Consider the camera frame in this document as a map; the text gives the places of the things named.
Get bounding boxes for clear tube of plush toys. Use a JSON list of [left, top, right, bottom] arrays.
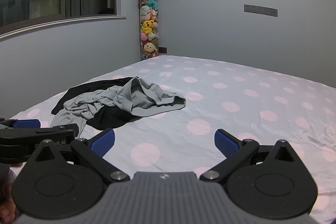
[[139, 0, 160, 61]]

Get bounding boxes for white window sill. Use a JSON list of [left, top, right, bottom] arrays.
[[0, 14, 129, 40]]

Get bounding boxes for light grey pants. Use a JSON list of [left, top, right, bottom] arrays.
[[49, 76, 186, 136]]

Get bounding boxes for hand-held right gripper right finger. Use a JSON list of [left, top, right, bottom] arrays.
[[199, 129, 306, 182]]

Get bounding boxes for pink dotted bed sheet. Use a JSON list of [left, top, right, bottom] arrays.
[[0, 55, 336, 224]]

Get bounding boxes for grey wall socket strip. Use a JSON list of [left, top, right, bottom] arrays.
[[244, 4, 278, 17]]

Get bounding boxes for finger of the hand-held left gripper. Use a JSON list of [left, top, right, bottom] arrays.
[[0, 127, 76, 165], [0, 118, 41, 132]]

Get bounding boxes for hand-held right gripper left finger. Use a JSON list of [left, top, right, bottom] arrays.
[[26, 128, 130, 183]]

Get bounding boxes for black garment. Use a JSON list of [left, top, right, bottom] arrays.
[[51, 76, 137, 131]]

